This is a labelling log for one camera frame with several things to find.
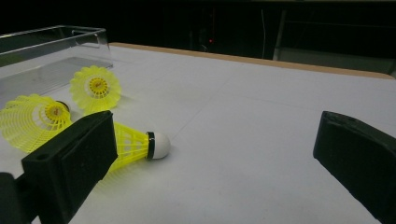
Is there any thin white cable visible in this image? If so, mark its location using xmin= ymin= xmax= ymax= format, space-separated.
xmin=261 ymin=8 xmax=268 ymax=60

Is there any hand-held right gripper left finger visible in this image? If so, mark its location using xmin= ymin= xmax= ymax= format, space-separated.
xmin=21 ymin=110 xmax=119 ymax=224

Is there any clear plastic box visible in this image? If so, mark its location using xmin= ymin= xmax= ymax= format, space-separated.
xmin=0 ymin=25 xmax=114 ymax=108

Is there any black computer tower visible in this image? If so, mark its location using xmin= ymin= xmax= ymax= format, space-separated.
xmin=174 ymin=6 xmax=219 ymax=52

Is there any white table sheet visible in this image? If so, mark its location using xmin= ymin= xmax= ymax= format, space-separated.
xmin=0 ymin=45 xmax=396 ymax=224

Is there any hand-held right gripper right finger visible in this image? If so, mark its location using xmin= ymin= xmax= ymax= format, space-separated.
xmin=313 ymin=110 xmax=396 ymax=224

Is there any wooden table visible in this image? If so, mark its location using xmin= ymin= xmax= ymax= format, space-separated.
xmin=108 ymin=42 xmax=395 ymax=80

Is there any yellow plastic shuttlecock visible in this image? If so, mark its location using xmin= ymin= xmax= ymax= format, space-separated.
xmin=0 ymin=93 xmax=73 ymax=154
xmin=68 ymin=64 xmax=123 ymax=116
xmin=106 ymin=121 xmax=172 ymax=175

